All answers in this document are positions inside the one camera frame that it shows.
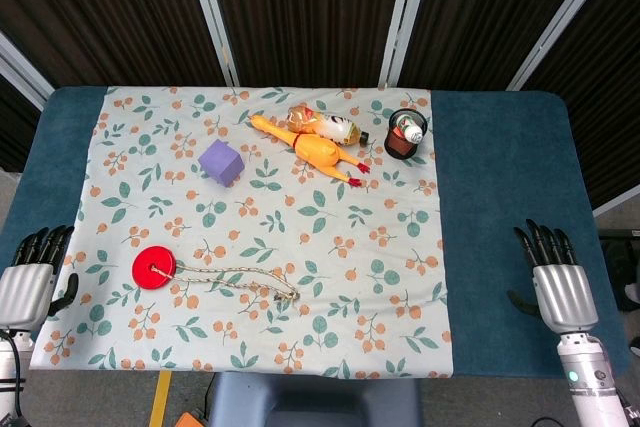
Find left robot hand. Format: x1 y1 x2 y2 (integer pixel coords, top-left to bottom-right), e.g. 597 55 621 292
0 225 80 332

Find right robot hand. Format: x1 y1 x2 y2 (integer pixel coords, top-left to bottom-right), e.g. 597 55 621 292
506 219 600 335

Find red disc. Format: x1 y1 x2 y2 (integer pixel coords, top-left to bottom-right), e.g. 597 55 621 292
131 245 177 292

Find braided beige rope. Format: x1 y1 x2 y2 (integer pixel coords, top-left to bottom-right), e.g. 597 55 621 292
151 264 302 303

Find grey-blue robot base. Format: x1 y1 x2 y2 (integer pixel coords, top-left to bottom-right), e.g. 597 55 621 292
206 371 424 427

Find blue table cover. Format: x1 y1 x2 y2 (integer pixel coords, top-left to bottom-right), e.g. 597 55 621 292
0 85 632 379

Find yellow floor tape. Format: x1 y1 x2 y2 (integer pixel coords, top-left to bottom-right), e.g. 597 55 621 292
148 370 173 427

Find orange object on floor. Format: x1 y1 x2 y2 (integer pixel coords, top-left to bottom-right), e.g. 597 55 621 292
174 410 210 427

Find dark red pen cup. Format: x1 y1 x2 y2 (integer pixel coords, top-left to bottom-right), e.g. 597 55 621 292
383 107 429 160

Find small white-capped bottle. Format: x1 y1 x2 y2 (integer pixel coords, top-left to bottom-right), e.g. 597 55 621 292
397 115 424 144

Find purple foam cube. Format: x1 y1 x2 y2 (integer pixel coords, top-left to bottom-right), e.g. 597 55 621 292
197 138 246 190

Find floral patterned cloth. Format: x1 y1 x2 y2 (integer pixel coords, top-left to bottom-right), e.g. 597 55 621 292
28 85 454 380

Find yellow rubber chicken toy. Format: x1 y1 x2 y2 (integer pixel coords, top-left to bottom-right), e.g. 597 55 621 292
249 114 371 188

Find tea drink bottle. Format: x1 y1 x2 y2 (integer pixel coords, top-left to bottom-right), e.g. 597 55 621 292
286 104 371 147

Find folding screen partition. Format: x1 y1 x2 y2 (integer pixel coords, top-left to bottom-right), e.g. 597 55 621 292
0 0 640 218

